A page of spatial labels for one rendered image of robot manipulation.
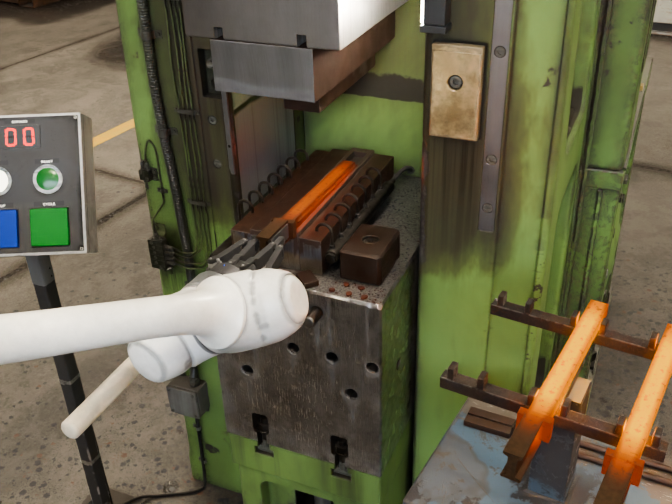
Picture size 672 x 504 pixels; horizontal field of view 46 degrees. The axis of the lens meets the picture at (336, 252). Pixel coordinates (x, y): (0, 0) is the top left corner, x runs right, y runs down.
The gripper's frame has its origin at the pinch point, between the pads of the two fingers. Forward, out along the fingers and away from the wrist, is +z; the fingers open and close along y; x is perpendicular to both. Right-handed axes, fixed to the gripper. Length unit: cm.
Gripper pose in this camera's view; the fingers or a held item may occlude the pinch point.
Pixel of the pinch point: (273, 237)
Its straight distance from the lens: 148.8
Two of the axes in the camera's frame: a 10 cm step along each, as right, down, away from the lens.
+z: 3.9, -4.7, 7.9
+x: -0.2, -8.7, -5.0
